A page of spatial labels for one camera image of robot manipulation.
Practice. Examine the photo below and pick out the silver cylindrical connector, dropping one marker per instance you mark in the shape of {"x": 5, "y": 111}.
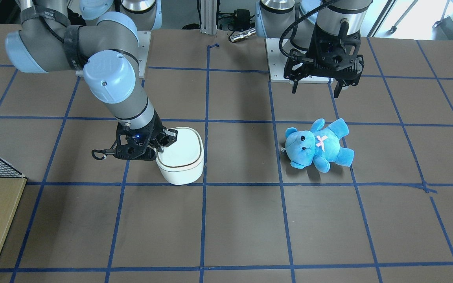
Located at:
{"x": 238, "y": 36}

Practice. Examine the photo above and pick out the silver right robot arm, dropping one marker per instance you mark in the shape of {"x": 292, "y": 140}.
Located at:
{"x": 38, "y": 48}

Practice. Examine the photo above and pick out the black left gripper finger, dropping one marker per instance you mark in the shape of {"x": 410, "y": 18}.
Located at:
{"x": 340, "y": 85}
{"x": 294, "y": 85}

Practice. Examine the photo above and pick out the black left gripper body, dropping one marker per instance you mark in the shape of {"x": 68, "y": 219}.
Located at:
{"x": 312, "y": 50}

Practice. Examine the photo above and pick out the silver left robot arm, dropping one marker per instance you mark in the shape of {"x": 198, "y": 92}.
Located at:
{"x": 293, "y": 21}

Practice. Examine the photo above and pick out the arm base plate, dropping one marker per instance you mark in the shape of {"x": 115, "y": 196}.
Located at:
{"x": 276, "y": 62}
{"x": 142, "y": 51}

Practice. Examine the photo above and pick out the black power adapter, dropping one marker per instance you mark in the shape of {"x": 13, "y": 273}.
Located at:
{"x": 241, "y": 17}

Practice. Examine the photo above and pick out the aluminium frame post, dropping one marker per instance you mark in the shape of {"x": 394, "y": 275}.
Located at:
{"x": 208, "y": 16}

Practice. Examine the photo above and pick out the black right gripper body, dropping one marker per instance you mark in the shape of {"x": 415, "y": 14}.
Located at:
{"x": 156, "y": 130}

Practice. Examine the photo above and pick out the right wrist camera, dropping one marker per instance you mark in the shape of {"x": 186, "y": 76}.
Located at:
{"x": 131, "y": 145}

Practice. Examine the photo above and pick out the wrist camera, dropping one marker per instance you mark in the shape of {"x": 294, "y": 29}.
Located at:
{"x": 338, "y": 54}
{"x": 131, "y": 145}

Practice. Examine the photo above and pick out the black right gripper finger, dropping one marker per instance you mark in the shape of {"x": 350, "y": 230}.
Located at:
{"x": 164, "y": 139}

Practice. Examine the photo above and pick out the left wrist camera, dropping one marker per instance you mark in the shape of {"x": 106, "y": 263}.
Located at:
{"x": 338, "y": 54}

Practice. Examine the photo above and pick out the blue teddy bear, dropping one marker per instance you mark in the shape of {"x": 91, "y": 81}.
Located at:
{"x": 319, "y": 146}

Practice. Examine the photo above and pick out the white trash can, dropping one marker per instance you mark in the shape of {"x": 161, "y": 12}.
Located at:
{"x": 183, "y": 161}

